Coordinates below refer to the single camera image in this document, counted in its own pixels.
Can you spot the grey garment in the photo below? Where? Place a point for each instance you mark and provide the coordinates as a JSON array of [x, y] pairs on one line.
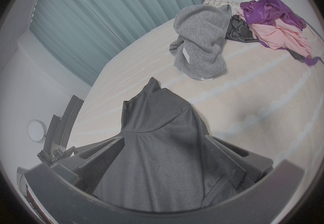
[[200, 40]]

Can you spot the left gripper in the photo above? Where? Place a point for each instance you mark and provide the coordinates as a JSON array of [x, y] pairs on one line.
[[57, 156]]

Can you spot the black T-shirt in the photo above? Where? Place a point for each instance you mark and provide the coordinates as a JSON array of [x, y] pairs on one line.
[[157, 154]]

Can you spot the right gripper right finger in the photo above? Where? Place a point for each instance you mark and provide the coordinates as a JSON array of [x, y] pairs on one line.
[[225, 164]]

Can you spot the round white mirror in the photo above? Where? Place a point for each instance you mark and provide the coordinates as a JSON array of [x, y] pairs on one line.
[[36, 130]]

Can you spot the pile of clothes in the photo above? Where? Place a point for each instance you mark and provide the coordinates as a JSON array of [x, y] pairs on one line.
[[273, 30]]

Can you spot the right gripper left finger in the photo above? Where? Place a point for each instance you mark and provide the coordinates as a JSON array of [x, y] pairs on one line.
[[96, 172]]

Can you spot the bed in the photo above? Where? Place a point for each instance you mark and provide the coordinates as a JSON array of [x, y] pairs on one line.
[[253, 96]]

